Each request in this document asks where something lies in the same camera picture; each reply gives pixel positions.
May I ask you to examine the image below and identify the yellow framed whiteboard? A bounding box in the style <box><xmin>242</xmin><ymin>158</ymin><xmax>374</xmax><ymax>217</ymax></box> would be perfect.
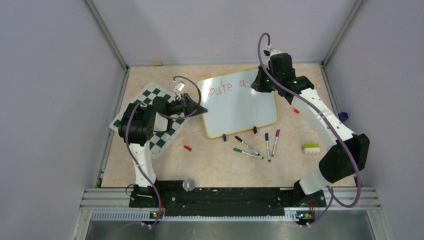
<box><xmin>197</xmin><ymin>68</ymin><xmax>278</xmax><ymax>139</ymax></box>

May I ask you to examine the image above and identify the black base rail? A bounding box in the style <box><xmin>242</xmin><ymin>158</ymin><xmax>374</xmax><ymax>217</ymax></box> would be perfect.
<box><xmin>129</xmin><ymin>180</ymin><xmax>327</xmax><ymax>217</ymax></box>

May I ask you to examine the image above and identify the green whiteboard marker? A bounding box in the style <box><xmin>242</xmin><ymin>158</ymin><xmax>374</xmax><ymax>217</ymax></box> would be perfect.
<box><xmin>232</xmin><ymin>148</ymin><xmax>264</xmax><ymax>160</ymax></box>

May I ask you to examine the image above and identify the purple whiteboard marker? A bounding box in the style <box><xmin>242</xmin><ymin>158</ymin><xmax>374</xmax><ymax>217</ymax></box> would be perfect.
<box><xmin>271</xmin><ymin>129</ymin><xmax>280</xmax><ymax>157</ymax></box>

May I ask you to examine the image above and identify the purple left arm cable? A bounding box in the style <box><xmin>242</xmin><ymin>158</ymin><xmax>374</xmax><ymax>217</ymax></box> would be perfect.
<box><xmin>124</xmin><ymin>75</ymin><xmax>202</xmax><ymax>229</ymax></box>

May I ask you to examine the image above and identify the green white toy brick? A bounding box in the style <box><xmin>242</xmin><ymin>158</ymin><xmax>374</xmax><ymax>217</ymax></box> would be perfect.
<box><xmin>301</xmin><ymin>143</ymin><xmax>321</xmax><ymax>156</ymax></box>

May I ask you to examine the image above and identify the grey round knob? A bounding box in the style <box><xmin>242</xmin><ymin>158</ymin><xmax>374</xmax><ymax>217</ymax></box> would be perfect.
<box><xmin>182</xmin><ymin>178</ymin><xmax>196</xmax><ymax>192</ymax></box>

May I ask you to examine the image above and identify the black whiteboard marker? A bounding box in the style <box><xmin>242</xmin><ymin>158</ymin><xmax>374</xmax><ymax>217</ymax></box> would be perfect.
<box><xmin>234</xmin><ymin>135</ymin><xmax>260</xmax><ymax>156</ymax></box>

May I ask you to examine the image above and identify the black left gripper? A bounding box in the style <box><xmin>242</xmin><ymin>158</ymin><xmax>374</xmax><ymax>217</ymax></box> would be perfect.
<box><xmin>165</xmin><ymin>92</ymin><xmax>207</xmax><ymax>117</ymax></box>

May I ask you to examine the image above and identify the purple block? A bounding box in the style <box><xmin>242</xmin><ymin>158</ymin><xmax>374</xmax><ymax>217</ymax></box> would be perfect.
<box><xmin>338</xmin><ymin>112</ymin><xmax>349</xmax><ymax>123</ymax></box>

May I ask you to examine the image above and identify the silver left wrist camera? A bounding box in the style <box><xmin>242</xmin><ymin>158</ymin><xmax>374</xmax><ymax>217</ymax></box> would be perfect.
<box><xmin>174</xmin><ymin>81</ymin><xmax>185</xmax><ymax>93</ymax></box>

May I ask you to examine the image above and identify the red marker cap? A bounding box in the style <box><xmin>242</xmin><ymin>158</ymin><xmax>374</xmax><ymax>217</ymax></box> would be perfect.
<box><xmin>183</xmin><ymin>145</ymin><xmax>192</xmax><ymax>152</ymax></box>

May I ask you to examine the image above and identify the blue whiteboard marker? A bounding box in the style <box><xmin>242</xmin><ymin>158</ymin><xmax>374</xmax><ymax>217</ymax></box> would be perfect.
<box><xmin>264</xmin><ymin>132</ymin><xmax>271</xmax><ymax>162</ymax></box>

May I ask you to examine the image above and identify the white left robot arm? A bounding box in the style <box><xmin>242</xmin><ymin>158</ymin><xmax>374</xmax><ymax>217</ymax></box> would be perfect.
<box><xmin>117</xmin><ymin>93</ymin><xmax>208</xmax><ymax>207</ymax></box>

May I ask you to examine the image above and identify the green white chessboard mat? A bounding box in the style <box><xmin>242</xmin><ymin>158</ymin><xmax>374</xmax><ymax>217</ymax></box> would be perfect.
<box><xmin>109</xmin><ymin>82</ymin><xmax>201</xmax><ymax>159</ymax></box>

